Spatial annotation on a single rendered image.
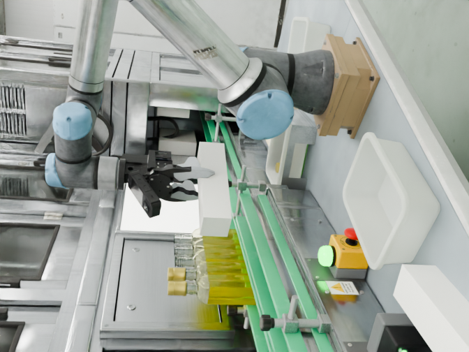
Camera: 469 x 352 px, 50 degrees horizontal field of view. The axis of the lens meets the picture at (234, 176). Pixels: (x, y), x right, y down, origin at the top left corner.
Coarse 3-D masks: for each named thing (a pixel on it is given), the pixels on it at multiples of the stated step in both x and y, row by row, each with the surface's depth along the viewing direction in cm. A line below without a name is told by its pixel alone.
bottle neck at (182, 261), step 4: (176, 256) 132; (180, 256) 132; (184, 256) 132; (188, 256) 133; (192, 256) 133; (176, 260) 131; (180, 260) 131; (184, 260) 132; (188, 260) 132; (192, 260) 132; (176, 264) 131; (180, 264) 131; (184, 264) 131; (188, 264) 132; (192, 264) 132
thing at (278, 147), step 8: (288, 128) 145; (280, 136) 162; (288, 136) 145; (272, 144) 163; (280, 144) 163; (272, 152) 164; (280, 152) 164; (272, 160) 165; (280, 160) 165; (272, 168) 166; (280, 168) 149; (272, 176) 162; (280, 176) 150; (280, 184) 152
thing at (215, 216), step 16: (208, 144) 121; (208, 160) 116; (224, 160) 117; (224, 176) 114; (208, 192) 109; (224, 192) 110; (208, 208) 106; (224, 208) 106; (208, 224) 106; (224, 224) 106
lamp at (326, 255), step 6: (324, 246) 108; (330, 246) 108; (318, 252) 108; (324, 252) 106; (330, 252) 106; (318, 258) 108; (324, 258) 106; (330, 258) 106; (324, 264) 107; (330, 264) 106
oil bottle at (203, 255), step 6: (198, 252) 133; (204, 252) 133; (210, 252) 133; (216, 252) 134; (222, 252) 134; (228, 252) 134; (234, 252) 135; (240, 252) 135; (198, 258) 131; (204, 258) 130; (210, 258) 131; (216, 258) 131; (222, 258) 131; (228, 258) 132; (234, 258) 132; (240, 258) 132
